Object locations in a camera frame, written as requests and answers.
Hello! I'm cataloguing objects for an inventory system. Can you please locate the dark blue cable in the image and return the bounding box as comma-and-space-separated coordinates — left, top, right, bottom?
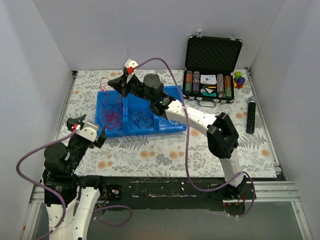
129, 107, 155, 130

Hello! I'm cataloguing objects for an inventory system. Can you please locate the white cable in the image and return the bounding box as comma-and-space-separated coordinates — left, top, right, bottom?
159, 116, 186, 127

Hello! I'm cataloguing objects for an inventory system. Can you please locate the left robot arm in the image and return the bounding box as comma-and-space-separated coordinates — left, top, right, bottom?
42, 115, 107, 240

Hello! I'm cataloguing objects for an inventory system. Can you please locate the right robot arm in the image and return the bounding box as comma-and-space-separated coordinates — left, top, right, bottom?
107, 73, 247, 200

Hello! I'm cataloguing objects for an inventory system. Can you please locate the blue three-compartment bin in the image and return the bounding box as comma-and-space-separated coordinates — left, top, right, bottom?
95, 90, 186, 138

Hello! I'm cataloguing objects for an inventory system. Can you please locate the black poker chip case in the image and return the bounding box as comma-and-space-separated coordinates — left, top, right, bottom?
182, 35, 243, 104

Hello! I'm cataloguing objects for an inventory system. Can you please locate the colourful block toy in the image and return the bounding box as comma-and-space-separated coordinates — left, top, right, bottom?
233, 71, 246, 89

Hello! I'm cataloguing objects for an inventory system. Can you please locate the black microphone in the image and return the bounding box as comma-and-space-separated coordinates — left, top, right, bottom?
246, 96, 257, 134

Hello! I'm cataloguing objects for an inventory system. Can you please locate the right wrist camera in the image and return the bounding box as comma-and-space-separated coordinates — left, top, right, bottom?
124, 58, 138, 84

